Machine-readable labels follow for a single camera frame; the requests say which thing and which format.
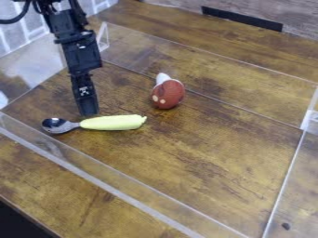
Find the black strip on table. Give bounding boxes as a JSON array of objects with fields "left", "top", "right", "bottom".
[{"left": 201, "top": 6, "right": 283, "bottom": 32}]

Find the clear acrylic right barrier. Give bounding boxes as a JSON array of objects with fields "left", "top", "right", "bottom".
[{"left": 261, "top": 87, "right": 318, "bottom": 238}]

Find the green handled metal spoon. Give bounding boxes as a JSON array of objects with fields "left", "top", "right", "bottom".
[{"left": 42, "top": 114, "right": 146, "bottom": 134}]

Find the red toy mushroom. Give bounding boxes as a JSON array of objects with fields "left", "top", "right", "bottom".
[{"left": 149, "top": 73, "right": 185, "bottom": 110}]

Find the clear acrylic front barrier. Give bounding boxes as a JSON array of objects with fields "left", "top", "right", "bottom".
[{"left": 0, "top": 112, "right": 248, "bottom": 238}]

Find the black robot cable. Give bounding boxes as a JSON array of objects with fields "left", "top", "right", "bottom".
[{"left": 0, "top": 0, "right": 34, "bottom": 26}]

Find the clear acrylic barrier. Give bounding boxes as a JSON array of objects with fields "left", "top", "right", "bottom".
[
  {"left": 0, "top": 112, "right": 248, "bottom": 238},
  {"left": 261, "top": 87, "right": 318, "bottom": 238}
]

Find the clear acrylic triangular bracket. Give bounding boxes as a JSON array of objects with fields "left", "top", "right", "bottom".
[{"left": 97, "top": 21, "right": 109, "bottom": 51}]

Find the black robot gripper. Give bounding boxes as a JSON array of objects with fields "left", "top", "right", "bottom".
[{"left": 41, "top": 0, "right": 101, "bottom": 116}]

